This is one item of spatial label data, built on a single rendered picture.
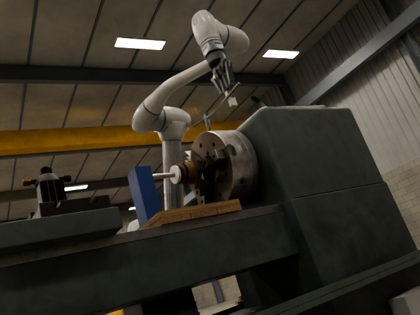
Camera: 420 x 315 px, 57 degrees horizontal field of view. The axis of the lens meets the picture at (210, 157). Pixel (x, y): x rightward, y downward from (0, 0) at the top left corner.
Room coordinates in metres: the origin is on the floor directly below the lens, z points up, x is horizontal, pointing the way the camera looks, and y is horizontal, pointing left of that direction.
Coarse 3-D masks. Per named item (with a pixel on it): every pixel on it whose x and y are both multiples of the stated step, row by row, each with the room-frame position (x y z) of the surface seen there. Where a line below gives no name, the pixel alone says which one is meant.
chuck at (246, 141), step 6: (234, 132) 1.43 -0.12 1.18; (240, 132) 1.44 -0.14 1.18; (246, 138) 1.42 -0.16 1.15; (246, 144) 1.40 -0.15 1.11; (252, 150) 1.41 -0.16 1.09; (252, 156) 1.40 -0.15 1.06; (252, 162) 1.40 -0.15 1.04; (252, 168) 1.41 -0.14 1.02; (258, 168) 1.42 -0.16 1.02; (252, 174) 1.41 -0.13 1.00; (258, 174) 1.43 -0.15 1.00; (252, 180) 1.42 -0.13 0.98; (252, 186) 1.44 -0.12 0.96; (252, 192) 1.47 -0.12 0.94; (246, 198) 1.48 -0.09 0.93
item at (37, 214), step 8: (64, 200) 0.95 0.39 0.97; (72, 200) 0.96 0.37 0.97; (80, 200) 0.97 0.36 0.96; (88, 200) 0.98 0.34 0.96; (96, 200) 1.00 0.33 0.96; (104, 200) 1.01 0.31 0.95; (40, 208) 0.91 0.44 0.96; (48, 208) 0.92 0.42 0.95; (56, 208) 0.93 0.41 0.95; (64, 208) 0.94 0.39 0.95; (72, 208) 0.95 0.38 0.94; (80, 208) 0.97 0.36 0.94; (88, 208) 0.98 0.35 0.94; (96, 208) 0.99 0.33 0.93; (32, 216) 0.99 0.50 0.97; (40, 216) 0.91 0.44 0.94
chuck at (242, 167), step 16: (192, 144) 1.51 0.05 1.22; (208, 144) 1.43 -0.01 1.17; (224, 144) 1.35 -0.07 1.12; (240, 144) 1.38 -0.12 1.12; (240, 160) 1.37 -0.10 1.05; (208, 176) 1.52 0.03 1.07; (224, 176) 1.40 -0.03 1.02; (240, 176) 1.38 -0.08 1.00; (224, 192) 1.42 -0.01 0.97; (240, 192) 1.42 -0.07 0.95
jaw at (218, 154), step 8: (216, 152) 1.34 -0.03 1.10; (224, 152) 1.36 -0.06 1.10; (232, 152) 1.36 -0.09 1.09; (200, 160) 1.38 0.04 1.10; (208, 160) 1.36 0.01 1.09; (216, 160) 1.34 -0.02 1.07; (224, 160) 1.37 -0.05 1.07; (200, 168) 1.37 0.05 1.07; (208, 168) 1.39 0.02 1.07; (216, 168) 1.42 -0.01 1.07
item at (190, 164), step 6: (186, 162) 1.38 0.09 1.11; (192, 162) 1.38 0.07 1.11; (180, 168) 1.35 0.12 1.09; (186, 168) 1.37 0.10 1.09; (192, 168) 1.38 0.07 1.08; (186, 174) 1.37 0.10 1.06; (192, 174) 1.38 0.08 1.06; (198, 174) 1.41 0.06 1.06; (186, 180) 1.38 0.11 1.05; (192, 180) 1.39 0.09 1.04
